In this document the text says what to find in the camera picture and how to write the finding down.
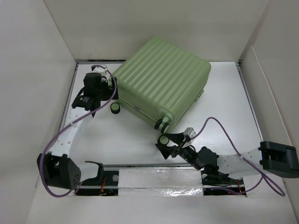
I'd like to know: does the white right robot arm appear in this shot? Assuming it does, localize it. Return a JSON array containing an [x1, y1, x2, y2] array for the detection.
[[156, 128, 299, 185]]

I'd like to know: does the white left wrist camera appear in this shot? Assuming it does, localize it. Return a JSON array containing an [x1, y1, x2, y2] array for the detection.
[[91, 65, 107, 76]]

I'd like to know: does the light green hard suitcase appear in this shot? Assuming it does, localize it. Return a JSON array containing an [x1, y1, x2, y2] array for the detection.
[[113, 37, 212, 134]]

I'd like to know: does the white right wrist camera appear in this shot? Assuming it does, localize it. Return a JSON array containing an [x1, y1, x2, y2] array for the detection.
[[183, 127, 196, 140]]

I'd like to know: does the aluminium table frame rail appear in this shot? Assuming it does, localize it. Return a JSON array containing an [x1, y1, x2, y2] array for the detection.
[[73, 62, 261, 196]]

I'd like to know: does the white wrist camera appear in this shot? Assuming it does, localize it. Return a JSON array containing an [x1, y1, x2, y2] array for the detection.
[[91, 65, 107, 76], [183, 127, 196, 140]]

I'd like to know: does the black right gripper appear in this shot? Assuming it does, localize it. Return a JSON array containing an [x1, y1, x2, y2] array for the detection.
[[155, 132, 202, 171]]

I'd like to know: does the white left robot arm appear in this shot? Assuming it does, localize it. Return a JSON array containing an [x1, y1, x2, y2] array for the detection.
[[37, 67, 118, 190]]

